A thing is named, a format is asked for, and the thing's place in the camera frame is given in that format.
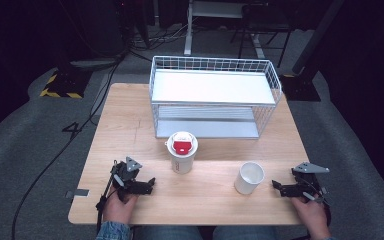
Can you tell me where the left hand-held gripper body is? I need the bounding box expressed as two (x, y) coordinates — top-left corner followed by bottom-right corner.
(110, 156), (148, 203)

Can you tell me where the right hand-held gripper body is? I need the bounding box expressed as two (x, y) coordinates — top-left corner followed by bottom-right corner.
(291, 161), (331, 205)

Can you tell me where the white paper cup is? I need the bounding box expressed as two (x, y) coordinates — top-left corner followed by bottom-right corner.
(233, 161), (266, 196)

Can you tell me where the white cup with red-tab lid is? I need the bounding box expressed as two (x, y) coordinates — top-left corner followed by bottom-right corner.
(164, 130), (200, 175)

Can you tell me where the white wire shelf rack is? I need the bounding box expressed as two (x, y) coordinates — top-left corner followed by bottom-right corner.
(148, 55), (284, 140)

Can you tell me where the person's left hand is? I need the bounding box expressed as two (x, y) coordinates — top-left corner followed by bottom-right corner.
(102, 185), (139, 226)

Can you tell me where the person's right hand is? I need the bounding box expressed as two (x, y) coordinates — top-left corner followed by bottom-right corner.
(290, 195), (332, 240)

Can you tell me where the person's left jeans leg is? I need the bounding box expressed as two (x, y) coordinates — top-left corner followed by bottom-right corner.
(132, 225), (202, 240)

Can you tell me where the person's jeans leg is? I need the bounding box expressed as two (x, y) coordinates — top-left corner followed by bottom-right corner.
(212, 225), (280, 240)
(132, 225), (202, 240)

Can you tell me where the grey tape strip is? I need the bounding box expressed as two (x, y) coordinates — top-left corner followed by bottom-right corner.
(65, 188), (90, 200)

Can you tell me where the person's right jeans leg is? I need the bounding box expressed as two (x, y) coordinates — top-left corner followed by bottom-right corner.
(212, 225), (280, 240)

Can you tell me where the black stand with flat base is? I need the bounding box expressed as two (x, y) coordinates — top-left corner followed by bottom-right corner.
(279, 0), (347, 102)

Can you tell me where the yellow-black striped stand base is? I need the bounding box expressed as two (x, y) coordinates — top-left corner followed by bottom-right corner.
(39, 68), (93, 100)

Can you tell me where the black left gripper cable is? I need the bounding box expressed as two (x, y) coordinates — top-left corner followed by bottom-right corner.
(95, 159), (120, 234)

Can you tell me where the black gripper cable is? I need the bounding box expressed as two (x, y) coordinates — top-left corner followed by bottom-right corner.
(319, 192), (333, 228)
(95, 159), (120, 234)

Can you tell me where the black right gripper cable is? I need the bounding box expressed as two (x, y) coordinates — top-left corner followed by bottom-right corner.
(319, 192), (333, 228)

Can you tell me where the long black floor cable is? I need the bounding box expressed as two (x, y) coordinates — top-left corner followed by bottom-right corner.
(10, 54), (125, 240)

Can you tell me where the bundle of floor cables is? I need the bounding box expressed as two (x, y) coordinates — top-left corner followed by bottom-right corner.
(126, 22), (188, 52)

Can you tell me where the black metal chair frame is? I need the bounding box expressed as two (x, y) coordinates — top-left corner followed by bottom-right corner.
(229, 2), (295, 69)

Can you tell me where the white desk frame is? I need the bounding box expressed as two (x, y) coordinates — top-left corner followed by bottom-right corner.
(183, 0), (267, 60)

